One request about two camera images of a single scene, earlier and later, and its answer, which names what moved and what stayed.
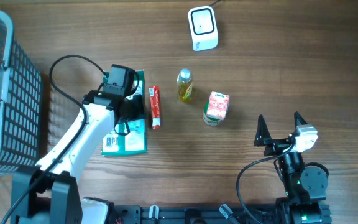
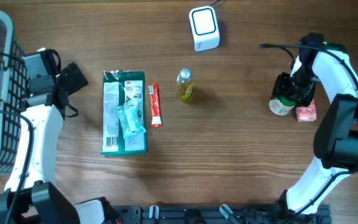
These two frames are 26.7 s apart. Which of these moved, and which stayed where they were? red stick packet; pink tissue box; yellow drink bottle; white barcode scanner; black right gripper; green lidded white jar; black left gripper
Moved: black right gripper; green lidded white jar; black left gripper; pink tissue box
Stayed: yellow drink bottle; white barcode scanner; red stick packet
